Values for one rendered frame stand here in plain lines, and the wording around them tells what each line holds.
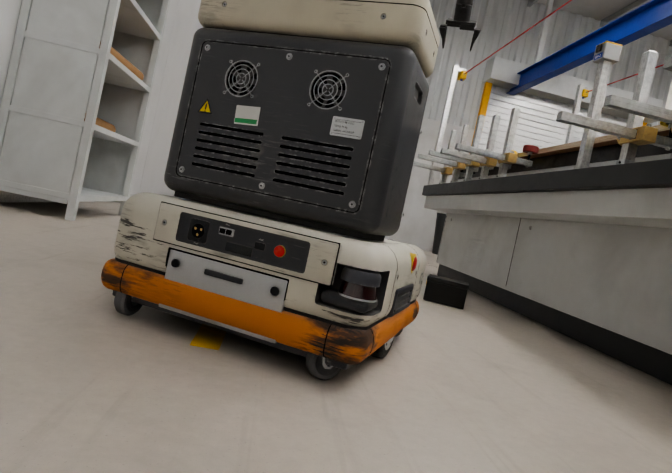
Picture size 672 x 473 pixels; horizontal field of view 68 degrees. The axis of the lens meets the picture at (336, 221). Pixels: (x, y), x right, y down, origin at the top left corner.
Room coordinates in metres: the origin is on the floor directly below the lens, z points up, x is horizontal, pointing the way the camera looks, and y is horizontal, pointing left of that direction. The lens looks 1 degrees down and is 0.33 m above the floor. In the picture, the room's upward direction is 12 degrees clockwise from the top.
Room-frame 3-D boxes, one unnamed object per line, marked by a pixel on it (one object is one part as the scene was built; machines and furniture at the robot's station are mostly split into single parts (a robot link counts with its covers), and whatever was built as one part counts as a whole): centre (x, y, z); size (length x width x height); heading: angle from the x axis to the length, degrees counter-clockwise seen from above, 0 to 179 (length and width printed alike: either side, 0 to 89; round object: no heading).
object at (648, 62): (1.77, -0.96, 0.88); 0.04 x 0.04 x 0.48; 7
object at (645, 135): (1.75, -0.96, 0.81); 0.14 x 0.06 x 0.05; 7
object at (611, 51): (2.03, -0.93, 1.18); 0.07 x 0.07 x 0.08; 7
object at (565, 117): (1.72, -0.88, 0.80); 0.43 x 0.03 x 0.04; 97
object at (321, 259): (1.01, 0.18, 0.23); 0.41 x 0.02 x 0.08; 71
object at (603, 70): (2.03, -0.93, 0.93); 0.05 x 0.04 x 0.45; 7
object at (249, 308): (1.32, 0.09, 0.16); 0.67 x 0.64 x 0.25; 161
